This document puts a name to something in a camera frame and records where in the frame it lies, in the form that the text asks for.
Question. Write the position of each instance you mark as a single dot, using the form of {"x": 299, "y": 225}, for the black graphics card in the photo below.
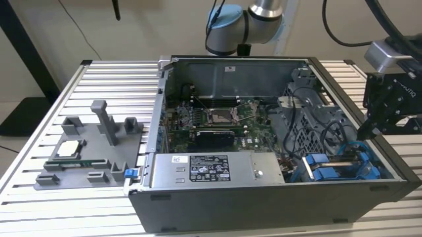
{"x": 214, "y": 139}

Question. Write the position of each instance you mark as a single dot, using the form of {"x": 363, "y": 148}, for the grey parts rack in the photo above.
{"x": 95, "y": 148}

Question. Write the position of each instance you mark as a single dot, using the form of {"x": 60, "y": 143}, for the black RAM slots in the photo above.
{"x": 215, "y": 101}

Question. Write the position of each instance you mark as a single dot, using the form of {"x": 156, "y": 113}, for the grey metal disk bay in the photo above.
{"x": 306, "y": 128}

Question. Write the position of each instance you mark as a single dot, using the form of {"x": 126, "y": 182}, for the CPU socket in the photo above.
{"x": 220, "y": 116}

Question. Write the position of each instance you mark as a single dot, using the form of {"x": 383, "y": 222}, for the black stand with base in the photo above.
{"x": 26, "y": 116}

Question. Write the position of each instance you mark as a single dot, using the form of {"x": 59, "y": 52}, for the green motherboard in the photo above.
{"x": 254, "y": 138}

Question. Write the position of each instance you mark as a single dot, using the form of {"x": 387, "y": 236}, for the blue case latch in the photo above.
{"x": 131, "y": 172}

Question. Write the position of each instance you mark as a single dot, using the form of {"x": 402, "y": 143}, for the open grey PC case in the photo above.
{"x": 263, "y": 207}

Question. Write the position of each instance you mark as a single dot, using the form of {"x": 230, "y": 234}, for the blue empty disk carrier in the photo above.
{"x": 326, "y": 174}

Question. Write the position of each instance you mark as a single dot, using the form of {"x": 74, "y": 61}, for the silver CPU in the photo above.
{"x": 68, "y": 149}

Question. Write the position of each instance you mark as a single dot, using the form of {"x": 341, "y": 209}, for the black hanging rod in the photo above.
{"x": 116, "y": 10}

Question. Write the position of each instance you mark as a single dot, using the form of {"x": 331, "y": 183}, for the hard disk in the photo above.
{"x": 318, "y": 159}

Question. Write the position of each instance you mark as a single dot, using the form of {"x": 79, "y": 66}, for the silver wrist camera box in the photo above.
{"x": 383, "y": 55}

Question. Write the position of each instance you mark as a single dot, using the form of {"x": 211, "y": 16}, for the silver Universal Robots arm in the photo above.
{"x": 230, "y": 32}

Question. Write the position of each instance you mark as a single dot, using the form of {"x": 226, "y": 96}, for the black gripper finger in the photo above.
{"x": 415, "y": 129}
{"x": 374, "y": 98}

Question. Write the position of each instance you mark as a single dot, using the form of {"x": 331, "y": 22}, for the silver power supply unit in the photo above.
{"x": 164, "y": 170}

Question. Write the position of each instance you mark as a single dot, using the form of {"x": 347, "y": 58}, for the green RAM stick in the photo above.
{"x": 86, "y": 163}

